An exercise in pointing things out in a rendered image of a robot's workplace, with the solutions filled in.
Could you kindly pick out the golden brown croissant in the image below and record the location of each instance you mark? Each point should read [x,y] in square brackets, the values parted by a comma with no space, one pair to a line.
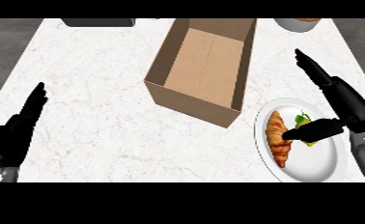
[278,139]

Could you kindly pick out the dark grey flat appliance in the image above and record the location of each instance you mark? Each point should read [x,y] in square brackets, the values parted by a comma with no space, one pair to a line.
[100,22]

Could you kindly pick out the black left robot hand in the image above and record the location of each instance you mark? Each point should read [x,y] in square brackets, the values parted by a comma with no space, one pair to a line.
[21,125]

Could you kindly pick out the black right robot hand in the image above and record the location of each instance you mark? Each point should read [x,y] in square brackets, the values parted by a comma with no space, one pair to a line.
[340,99]

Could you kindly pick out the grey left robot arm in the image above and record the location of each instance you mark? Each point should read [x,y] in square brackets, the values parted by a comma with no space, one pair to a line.
[8,173]

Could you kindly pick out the grey round bowl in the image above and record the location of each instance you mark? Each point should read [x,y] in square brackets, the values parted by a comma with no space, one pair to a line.
[298,24]

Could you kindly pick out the white round plate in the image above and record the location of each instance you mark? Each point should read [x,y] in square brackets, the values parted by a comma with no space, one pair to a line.
[309,160]

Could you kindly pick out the yellow lemon with green leaf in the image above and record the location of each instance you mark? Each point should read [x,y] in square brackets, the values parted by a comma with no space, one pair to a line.
[302,120]

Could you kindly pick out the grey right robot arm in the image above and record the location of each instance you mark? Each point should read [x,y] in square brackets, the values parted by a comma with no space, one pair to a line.
[358,152]

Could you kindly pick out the open cardboard box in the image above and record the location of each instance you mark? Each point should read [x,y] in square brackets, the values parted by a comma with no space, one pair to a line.
[204,68]

